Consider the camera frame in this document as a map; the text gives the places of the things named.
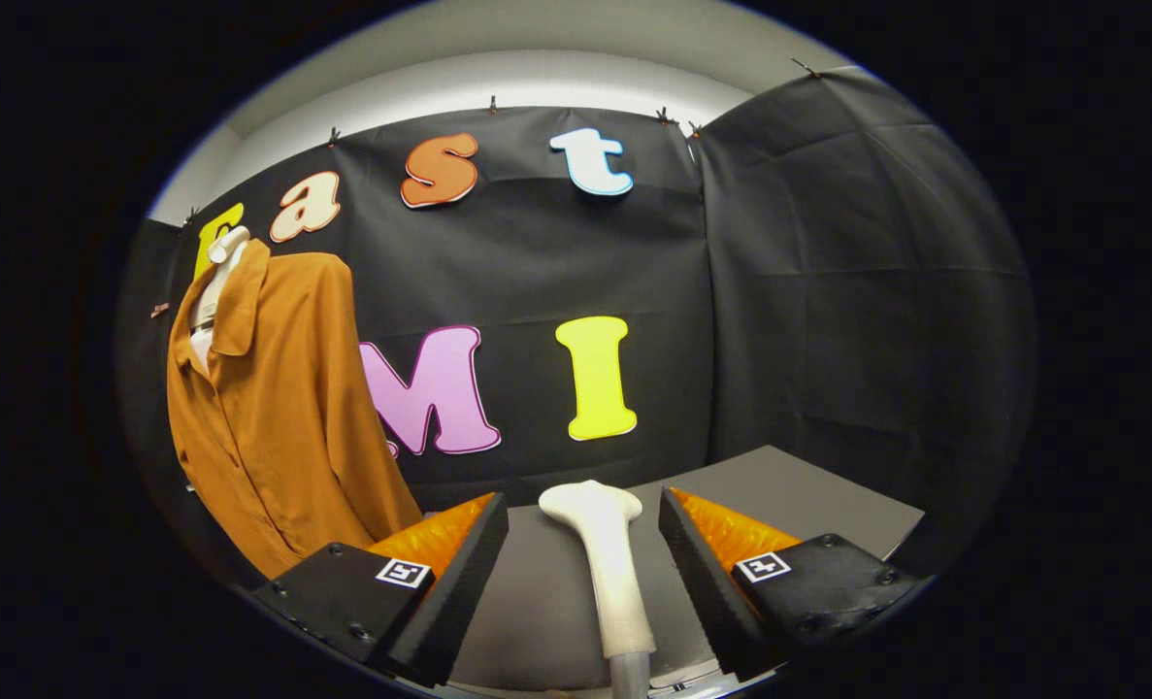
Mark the white clothes hanger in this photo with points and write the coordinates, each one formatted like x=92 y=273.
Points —
x=226 y=248

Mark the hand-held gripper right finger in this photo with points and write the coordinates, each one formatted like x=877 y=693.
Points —
x=707 y=592

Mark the white mannequin torso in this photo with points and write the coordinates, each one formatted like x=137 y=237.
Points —
x=202 y=349

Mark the brown button-up shirt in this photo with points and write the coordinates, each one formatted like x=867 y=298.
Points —
x=284 y=417

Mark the black backdrop cloth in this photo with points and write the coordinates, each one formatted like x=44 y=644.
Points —
x=828 y=291

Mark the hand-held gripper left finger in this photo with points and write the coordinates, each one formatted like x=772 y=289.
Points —
x=459 y=592

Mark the white garment steamer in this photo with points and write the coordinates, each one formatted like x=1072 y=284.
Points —
x=609 y=563

